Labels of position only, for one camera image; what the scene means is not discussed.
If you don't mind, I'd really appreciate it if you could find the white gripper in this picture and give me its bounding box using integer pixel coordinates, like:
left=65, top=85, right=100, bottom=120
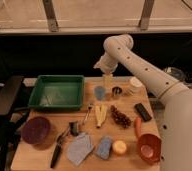
left=93, top=53, right=117, bottom=89

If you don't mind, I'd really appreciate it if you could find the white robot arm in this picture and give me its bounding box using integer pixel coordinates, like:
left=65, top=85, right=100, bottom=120
left=94, top=34, right=192, bottom=171

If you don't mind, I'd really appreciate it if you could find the small metal cup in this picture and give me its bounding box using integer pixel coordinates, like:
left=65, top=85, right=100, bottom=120
left=112, top=86, right=122, bottom=98

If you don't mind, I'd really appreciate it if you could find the blue plastic cup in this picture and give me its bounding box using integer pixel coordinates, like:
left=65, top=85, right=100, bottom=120
left=94, top=86, right=106, bottom=100

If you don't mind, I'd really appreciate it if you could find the red measuring cup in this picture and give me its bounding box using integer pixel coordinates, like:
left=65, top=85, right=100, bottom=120
left=137, top=134, right=161, bottom=165

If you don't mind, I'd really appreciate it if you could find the white round lid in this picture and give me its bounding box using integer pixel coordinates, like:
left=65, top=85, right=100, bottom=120
left=130, top=77, right=142, bottom=88

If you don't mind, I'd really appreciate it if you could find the metal spoon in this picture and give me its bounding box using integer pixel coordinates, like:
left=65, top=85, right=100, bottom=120
left=82, top=103, right=93, bottom=125

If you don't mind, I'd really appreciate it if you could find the bunch of dark grapes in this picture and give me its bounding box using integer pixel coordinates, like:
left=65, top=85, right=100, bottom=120
left=110, top=106, right=131, bottom=128

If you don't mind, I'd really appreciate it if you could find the black rectangular block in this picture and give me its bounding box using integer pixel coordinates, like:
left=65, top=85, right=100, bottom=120
left=134, top=103, right=152, bottom=122

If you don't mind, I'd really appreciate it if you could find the orange carrot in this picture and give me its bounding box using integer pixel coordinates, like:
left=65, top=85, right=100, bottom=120
left=134, top=117, right=142, bottom=139

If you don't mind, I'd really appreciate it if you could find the green plastic tray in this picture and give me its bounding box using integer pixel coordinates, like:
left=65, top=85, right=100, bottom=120
left=28, top=75, right=84, bottom=110

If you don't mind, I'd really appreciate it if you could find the metal bowl in background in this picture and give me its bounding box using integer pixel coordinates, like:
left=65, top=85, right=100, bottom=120
left=164, top=67, right=185, bottom=82

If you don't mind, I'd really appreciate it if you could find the yellow round fruit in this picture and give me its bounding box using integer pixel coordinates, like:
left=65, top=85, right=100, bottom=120
left=112, top=140, right=127, bottom=155

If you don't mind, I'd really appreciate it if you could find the blue sponge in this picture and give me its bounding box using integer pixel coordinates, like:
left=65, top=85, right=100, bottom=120
left=95, top=136, right=113, bottom=160

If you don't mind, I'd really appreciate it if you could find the blue grey cloth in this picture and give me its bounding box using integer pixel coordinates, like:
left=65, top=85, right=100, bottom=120
left=66, top=132, right=94, bottom=166

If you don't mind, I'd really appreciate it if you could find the purple bowl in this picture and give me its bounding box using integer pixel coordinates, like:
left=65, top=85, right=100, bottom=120
left=21, top=116, right=51, bottom=145

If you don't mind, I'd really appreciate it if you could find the black office chair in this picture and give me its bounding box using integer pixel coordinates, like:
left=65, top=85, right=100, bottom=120
left=0, top=76, right=30, bottom=171

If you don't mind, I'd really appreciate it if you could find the black handled knife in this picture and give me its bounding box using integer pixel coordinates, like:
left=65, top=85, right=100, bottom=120
left=50, top=127, right=69, bottom=169

